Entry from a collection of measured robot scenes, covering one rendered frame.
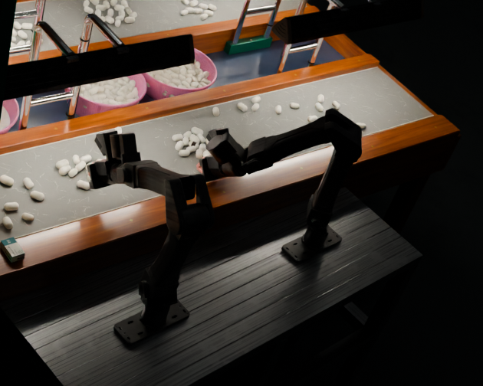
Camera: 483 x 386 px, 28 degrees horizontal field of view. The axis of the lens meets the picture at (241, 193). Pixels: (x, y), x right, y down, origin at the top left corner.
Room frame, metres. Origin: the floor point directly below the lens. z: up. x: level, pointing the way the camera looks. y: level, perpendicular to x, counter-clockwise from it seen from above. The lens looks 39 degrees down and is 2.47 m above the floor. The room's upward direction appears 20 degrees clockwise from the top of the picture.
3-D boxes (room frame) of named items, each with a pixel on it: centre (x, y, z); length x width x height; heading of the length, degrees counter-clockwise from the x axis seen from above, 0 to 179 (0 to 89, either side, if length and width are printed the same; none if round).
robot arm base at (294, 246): (2.13, -0.24, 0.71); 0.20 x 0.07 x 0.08; 145
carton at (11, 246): (1.61, 0.47, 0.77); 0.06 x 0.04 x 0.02; 50
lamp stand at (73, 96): (2.09, 0.53, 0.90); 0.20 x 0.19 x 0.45; 140
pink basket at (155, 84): (2.64, 0.34, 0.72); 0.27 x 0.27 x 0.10
